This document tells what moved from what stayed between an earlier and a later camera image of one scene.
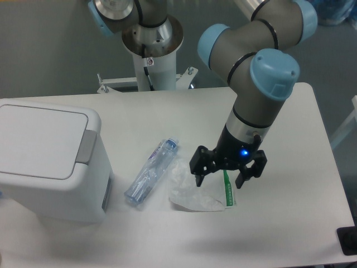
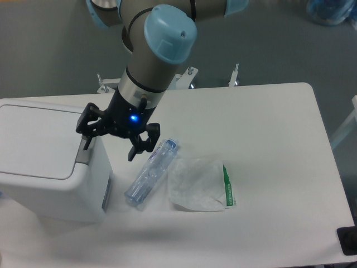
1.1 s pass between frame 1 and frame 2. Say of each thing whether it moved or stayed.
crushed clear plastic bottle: stayed
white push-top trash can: stayed
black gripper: moved
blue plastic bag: stayed
